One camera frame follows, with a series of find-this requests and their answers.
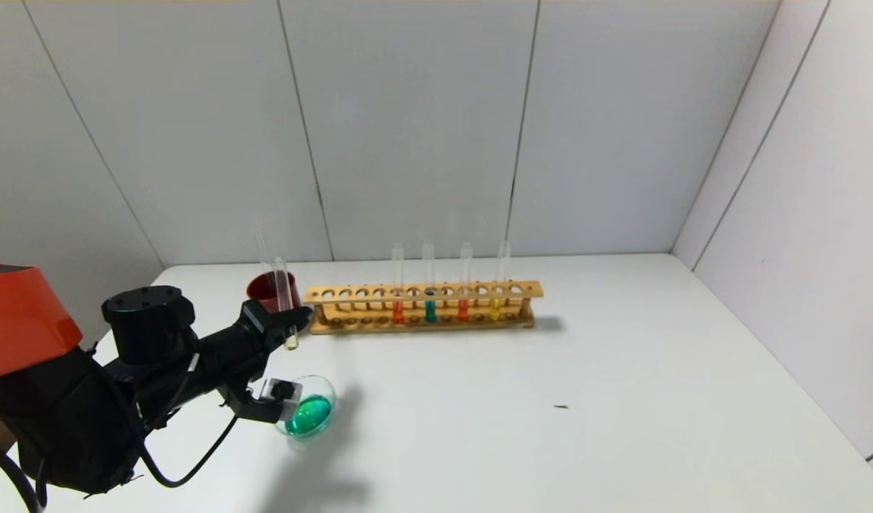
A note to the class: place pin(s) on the test tube with blue pigment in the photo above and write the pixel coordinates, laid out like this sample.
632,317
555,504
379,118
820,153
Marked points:
265,256

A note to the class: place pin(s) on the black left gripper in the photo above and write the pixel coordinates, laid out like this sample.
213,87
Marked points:
260,320

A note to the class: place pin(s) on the test tube with teal pigment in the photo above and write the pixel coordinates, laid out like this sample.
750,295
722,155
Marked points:
430,311

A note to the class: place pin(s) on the dark red plastic cup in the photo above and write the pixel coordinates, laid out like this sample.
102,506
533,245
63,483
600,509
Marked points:
265,291

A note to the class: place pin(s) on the orange and black left arm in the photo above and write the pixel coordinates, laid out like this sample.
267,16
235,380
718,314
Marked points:
65,406

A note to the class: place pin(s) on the wooden test tube rack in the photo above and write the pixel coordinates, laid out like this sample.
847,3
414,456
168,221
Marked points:
422,324

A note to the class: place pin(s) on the silver wrist camera black mount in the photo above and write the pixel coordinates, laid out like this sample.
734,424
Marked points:
283,395

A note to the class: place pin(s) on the test tube with red pigment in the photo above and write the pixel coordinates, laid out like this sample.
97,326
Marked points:
398,312
464,309

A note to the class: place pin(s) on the test tube with yellow pigment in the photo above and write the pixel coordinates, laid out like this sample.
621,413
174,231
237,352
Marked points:
283,285
495,308

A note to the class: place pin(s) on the clear glass dish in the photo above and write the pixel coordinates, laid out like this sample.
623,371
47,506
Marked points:
315,417

